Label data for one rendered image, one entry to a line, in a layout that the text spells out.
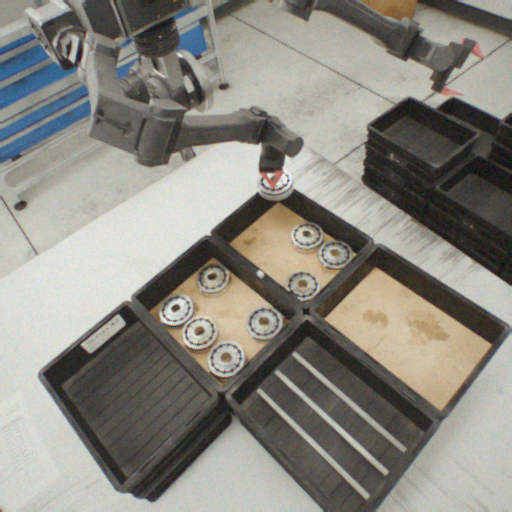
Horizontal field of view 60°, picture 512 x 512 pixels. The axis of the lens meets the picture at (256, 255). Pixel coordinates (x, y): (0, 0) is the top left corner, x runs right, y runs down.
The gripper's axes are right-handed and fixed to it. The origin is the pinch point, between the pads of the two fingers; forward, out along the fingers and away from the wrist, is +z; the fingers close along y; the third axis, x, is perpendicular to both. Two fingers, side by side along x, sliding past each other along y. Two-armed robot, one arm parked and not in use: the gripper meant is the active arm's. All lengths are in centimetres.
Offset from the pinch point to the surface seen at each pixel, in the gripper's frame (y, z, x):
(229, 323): -36.4, 22.4, 9.7
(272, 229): -2.0, 21.3, 1.6
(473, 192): 59, 63, -80
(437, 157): 70, 52, -62
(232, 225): -6.1, 15.2, 13.3
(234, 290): -25.6, 22.1, 10.1
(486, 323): -34, 14, -57
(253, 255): -12.6, 21.6, 6.3
